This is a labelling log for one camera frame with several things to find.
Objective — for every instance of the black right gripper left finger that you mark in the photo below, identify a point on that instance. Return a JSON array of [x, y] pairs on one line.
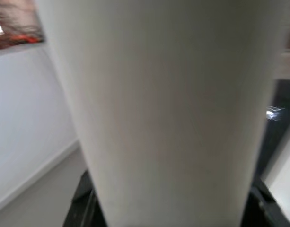
[[85, 208]]

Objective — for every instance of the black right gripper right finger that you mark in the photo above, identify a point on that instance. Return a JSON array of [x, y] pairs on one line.
[[263, 208]]

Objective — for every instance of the white plastic table leg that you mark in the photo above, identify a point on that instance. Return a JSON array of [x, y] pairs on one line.
[[170, 106]]

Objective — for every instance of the black tablecloth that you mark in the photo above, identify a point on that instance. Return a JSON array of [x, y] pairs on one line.
[[279, 142]]

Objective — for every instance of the grey tape patch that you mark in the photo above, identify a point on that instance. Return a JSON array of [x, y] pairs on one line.
[[275, 113]]

